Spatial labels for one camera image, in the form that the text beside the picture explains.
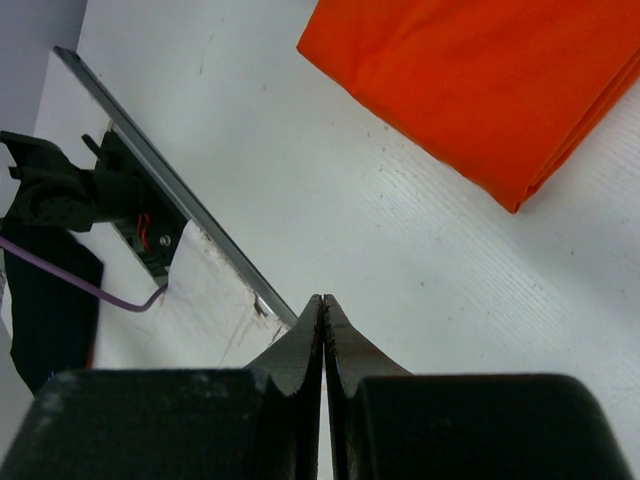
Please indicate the orange t shirt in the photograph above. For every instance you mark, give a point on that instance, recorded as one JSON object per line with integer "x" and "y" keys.
{"x": 501, "y": 91}

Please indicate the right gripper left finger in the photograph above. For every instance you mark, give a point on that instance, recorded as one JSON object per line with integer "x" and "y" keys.
{"x": 260, "y": 421}

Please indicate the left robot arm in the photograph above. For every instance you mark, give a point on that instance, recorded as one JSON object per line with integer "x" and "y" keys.
{"x": 54, "y": 192}

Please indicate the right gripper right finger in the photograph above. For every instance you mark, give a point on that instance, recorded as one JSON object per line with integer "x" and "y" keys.
{"x": 388, "y": 423}

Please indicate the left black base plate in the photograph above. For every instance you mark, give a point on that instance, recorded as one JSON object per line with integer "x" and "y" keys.
{"x": 154, "y": 230}

